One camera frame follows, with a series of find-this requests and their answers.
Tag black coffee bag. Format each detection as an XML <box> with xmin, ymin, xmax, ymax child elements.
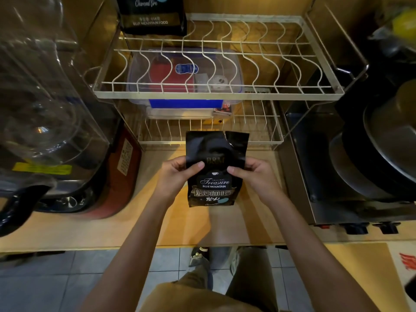
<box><xmin>115</xmin><ymin>0</ymin><xmax>188</xmax><ymax>37</ymax></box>
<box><xmin>185</xmin><ymin>130</ymin><xmax>250</xmax><ymax>208</ymax></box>

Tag black frying pan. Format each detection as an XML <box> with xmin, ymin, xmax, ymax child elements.
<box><xmin>328</xmin><ymin>125</ymin><xmax>416</xmax><ymax>202</ymax></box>

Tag small white round object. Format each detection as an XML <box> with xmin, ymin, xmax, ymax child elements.
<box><xmin>208</xmin><ymin>75</ymin><xmax>228</xmax><ymax>91</ymax></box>

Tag large clear plastic jug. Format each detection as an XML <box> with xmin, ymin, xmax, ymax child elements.
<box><xmin>0</xmin><ymin>0</ymin><xmax>112</xmax><ymax>237</ymax></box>

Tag person's shoe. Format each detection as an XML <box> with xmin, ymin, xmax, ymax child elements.
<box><xmin>229</xmin><ymin>247</ymin><xmax>242</xmax><ymax>277</ymax></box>
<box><xmin>189</xmin><ymin>246</ymin><xmax>210</xmax><ymax>268</ymax></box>

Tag person's left hand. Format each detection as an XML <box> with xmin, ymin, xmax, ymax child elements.
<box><xmin>155</xmin><ymin>156</ymin><xmax>205</xmax><ymax>204</ymax></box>

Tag person's right forearm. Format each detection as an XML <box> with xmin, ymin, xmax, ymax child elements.
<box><xmin>259</xmin><ymin>188</ymin><xmax>381</xmax><ymax>312</ymax></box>

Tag person's right hand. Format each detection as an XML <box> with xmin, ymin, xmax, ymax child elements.
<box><xmin>226</xmin><ymin>158</ymin><xmax>284</xmax><ymax>206</ymax></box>

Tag person's left forearm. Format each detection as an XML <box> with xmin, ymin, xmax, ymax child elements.
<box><xmin>77</xmin><ymin>190</ymin><xmax>180</xmax><ymax>312</ymax></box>

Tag yellow label sticker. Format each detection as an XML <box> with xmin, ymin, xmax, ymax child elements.
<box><xmin>13</xmin><ymin>162</ymin><xmax>73</xmax><ymax>175</ymax></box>

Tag blue flat box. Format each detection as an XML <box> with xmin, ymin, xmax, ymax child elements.
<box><xmin>148</xmin><ymin>99</ymin><xmax>225</xmax><ymax>109</ymax></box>

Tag stainless steel gas stove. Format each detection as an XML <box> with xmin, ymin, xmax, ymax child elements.
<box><xmin>279</xmin><ymin>66</ymin><xmax>416</xmax><ymax>235</ymax></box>

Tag sealed black coffee bag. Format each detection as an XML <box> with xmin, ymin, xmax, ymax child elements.
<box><xmin>115</xmin><ymin>0</ymin><xmax>188</xmax><ymax>37</ymax></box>

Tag red appliance base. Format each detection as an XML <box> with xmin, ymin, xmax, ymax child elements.
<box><xmin>36</xmin><ymin>125</ymin><xmax>143</xmax><ymax>221</ymax></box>

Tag black stove knob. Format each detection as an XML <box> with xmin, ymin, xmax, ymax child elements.
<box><xmin>373</xmin><ymin>222</ymin><xmax>400</xmax><ymax>234</ymax></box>
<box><xmin>340</xmin><ymin>222</ymin><xmax>370</xmax><ymax>235</ymax></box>

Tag red packet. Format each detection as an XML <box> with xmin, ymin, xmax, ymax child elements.
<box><xmin>148</xmin><ymin>58</ymin><xmax>177</xmax><ymax>92</ymax></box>

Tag white wire dish rack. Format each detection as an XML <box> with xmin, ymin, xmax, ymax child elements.
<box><xmin>83</xmin><ymin>4</ymin><xmax>370</xmax><ymax>152</ymax></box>

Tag grey metal pot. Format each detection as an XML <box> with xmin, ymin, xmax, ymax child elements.
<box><xmin>362</xmin><ymin>80</ymin><xmax>416</xmax><ymax>183</ymax></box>

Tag blue and white packet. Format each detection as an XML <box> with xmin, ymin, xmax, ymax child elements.
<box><xmin>174</xmin><ymin>62</ymin><xmax>199</xmax><ymax>76</ymax></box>

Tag person's khaki trousers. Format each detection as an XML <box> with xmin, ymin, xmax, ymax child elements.
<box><xmin>140</xmin><ymin>246</ymin><xmax>294</xmax><ymax>312</ymax></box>

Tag clear plastic storage container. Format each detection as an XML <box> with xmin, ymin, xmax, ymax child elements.
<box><xmin>127</xmin><ymin>47</ymin><xmax>245</xmax><ymax>109</ymax></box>

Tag white paper with red print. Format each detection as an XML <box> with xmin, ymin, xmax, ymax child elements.
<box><xmin>387</xmin><ymin>241</ymin><xmax>416</xmax><ymax>291</ymax></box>

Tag person's left shoe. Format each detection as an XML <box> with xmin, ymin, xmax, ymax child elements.
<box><xmin>189</xmin><ymin>246</ymin><xmax>210</xmax><ymax>268</ymax></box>

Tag person's right shoe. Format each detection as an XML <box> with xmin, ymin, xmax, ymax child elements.
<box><xmin>229</xmin><ymin>247</ymin><xmax>242</xmax><ymax>277</ymax></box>

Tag yellow lemon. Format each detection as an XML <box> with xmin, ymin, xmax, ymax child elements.
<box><xmin>392</xmin><ymin>9</ymin><xmax>416</xmax><ymax>42</ymax></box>

